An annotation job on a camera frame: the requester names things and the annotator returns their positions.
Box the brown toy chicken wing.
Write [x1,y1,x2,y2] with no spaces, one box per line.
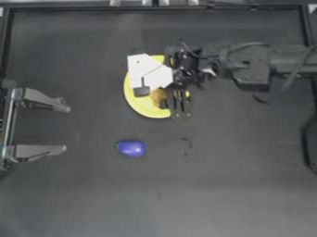
[148,87,167,106]

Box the black table frame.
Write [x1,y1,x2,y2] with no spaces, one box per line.
[0,0,317,81]

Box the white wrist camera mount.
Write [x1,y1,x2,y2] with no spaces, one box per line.
[125,53,175,98]

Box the yellow plate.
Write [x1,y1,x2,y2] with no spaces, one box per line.
[123,54,191,119]

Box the blue toy eggplant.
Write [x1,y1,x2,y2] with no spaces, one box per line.
[113,139,148,159]

